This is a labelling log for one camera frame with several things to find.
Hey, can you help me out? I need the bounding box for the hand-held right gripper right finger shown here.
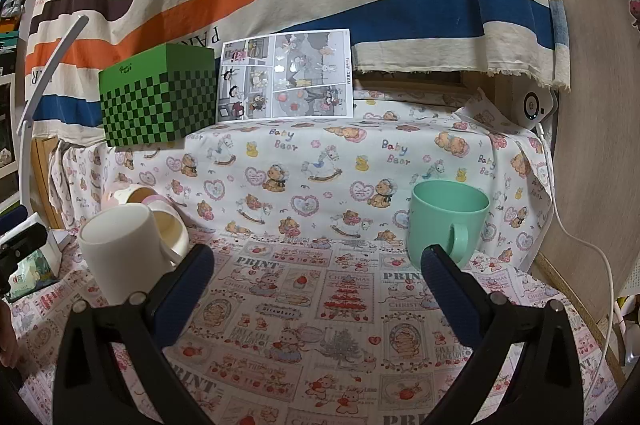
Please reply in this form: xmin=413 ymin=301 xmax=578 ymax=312
xmin=420 ymin=244 xmax=585 ymax=425

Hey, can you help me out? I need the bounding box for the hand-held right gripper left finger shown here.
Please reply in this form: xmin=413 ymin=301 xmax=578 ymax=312
xmin=52 ymin=244 xmax=216 ymax=425

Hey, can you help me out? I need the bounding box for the mint green cup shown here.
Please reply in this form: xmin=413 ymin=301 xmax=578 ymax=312
xmin=405 ymin=181 xmax=491 ymax=270

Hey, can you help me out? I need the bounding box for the person's left forearm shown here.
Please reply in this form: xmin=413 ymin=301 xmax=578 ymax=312
xmin=0 ymin=299 xmax=23 ymax=368

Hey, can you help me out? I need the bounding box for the cream cup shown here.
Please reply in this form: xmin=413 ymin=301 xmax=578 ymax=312
xmin=145 ymin=200 xmax=191 ymax=266

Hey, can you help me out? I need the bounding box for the pink and white cup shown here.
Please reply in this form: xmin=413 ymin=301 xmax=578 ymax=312
xmin=102 ymin=184 xmax=173 ymax=212

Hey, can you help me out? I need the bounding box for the red patterned tablecloth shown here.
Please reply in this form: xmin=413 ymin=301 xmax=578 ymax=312
xmin=10 ymin=235 xmax=626 ymax=425

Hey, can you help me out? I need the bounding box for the bear printed cloth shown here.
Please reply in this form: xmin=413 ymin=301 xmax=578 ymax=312
xmin=47 ymin=87 xmax=556 ymax=271

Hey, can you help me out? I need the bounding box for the green checkered box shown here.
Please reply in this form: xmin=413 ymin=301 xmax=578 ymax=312
xmin=98 ymin=44 xmax=221 ymax=149

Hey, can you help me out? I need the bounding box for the white round-faced device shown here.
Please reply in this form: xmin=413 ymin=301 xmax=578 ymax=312
xmin=519 ymin=89 xmax=557 ymax=126

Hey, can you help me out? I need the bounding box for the printed comic sheet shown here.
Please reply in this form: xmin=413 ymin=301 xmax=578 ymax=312
xmin=216 ymin=29 xmax=355 ymax=123

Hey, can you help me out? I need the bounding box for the white cable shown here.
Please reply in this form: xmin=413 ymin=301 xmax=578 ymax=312
xmin=537 ymin=122 xmax=616 ymax=371

